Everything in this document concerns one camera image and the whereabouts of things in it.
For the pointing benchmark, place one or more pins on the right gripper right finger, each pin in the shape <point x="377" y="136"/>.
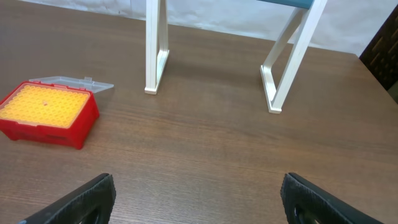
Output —
<point x="311" y="202"/>

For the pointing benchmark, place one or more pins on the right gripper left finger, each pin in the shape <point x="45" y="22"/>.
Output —
<point x="84" y="202"/>

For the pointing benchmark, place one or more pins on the red and yellow tip box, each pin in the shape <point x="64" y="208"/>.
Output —
<point x="46" y="109"/>

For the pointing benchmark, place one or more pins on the white and blue stand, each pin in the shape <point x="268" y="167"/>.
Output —
<point x="152" y="46"/>

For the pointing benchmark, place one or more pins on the dark brown furniture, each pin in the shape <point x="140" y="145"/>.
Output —
<point x="382" y="56"/>

